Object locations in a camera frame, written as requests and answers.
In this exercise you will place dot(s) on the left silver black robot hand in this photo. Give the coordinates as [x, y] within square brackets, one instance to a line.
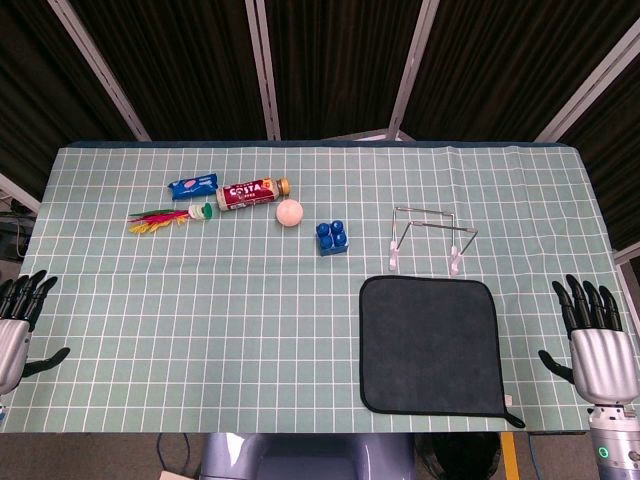
[12, 345]

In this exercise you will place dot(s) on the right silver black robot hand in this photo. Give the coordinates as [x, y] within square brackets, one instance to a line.
[602, 360]

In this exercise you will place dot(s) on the black and blue cloth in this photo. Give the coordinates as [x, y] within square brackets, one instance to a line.
[425, 345]

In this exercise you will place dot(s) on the yellow floor strip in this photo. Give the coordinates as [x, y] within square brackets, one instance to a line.
[508, 457]

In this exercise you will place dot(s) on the black bag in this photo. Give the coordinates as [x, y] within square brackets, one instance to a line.
[460, 457]

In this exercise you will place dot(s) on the green checked tablecloth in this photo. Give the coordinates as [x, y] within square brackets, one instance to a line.
[200, 325]

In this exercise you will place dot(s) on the white paper sheet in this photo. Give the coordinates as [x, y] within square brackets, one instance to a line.
[177, 475]

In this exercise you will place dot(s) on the colourful feather shuttlecock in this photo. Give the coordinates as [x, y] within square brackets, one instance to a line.
[200, 211]

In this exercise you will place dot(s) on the blue snack packet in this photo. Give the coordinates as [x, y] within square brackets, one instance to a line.
[192, 186]

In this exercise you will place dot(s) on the Costa coffee bottle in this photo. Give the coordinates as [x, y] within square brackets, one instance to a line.
[247, 194]

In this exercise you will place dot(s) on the blue building block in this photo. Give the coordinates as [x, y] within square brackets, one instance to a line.
[332, 240]

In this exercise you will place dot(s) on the pale pink ball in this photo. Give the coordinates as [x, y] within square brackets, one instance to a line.
[290, 213]

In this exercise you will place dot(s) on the blue-grey robot torso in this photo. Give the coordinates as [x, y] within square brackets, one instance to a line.
[300, 457]

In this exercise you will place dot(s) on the white frame beam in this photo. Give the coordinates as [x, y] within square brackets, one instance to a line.
[20, 196]
[627, 256]

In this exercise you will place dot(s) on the white frame post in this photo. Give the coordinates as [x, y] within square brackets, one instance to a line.
[100, 70]
[264, 70]
[413, 70]
[590, 90]

